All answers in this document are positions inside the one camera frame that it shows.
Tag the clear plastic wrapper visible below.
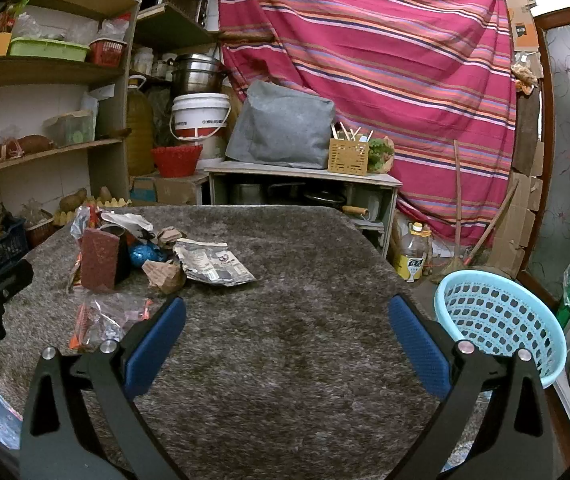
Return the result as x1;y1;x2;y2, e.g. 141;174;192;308
68;292;158;352

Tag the steel stock pot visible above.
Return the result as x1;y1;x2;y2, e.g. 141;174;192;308
171;53;227;94

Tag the white side table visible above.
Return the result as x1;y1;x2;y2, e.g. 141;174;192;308
206;160;401;257

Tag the grey shaggy table rug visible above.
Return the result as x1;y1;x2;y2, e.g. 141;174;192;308
0;206;438;479

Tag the wooden framed door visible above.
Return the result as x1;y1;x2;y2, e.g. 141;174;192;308
517;7;570;309

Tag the white plastic bucket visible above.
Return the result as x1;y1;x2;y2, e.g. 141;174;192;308
169;92;231;140

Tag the straw broom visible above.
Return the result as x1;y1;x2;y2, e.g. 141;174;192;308
432;140;518;284

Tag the green leafy vegetable bag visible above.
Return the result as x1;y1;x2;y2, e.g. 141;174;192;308
367;136;395;174

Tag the yellow egg tray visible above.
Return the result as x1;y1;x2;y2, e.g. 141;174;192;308
53;195;132;226

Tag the dark red snack packet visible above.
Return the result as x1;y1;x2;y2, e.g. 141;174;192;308
80;229;120;292

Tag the red plastic basin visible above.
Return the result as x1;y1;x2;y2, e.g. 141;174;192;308
151;144;203;178

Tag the amber oil jug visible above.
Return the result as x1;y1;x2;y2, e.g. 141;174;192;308
125;75;154;177

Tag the small red basket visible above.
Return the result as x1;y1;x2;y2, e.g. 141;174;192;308
88;38;126;68

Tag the brown paper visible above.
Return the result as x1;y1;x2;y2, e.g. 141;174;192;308
142;260;186;295

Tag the wooden shelf unit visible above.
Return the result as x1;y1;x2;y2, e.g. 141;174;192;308
0;0;215;198

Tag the green plastic tray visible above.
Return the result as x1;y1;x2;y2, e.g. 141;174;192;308
7;37;90;62

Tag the red striped hanging cloth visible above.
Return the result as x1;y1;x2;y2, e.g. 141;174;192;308
218;0;516;245

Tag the yellow label oil bottle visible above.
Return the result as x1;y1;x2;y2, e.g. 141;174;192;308
393;222;432;283

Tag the blue foil ball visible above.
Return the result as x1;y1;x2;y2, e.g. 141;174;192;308
128;243;168;269

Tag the light blue plastic basket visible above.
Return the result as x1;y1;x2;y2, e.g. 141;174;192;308
434;270;567;389

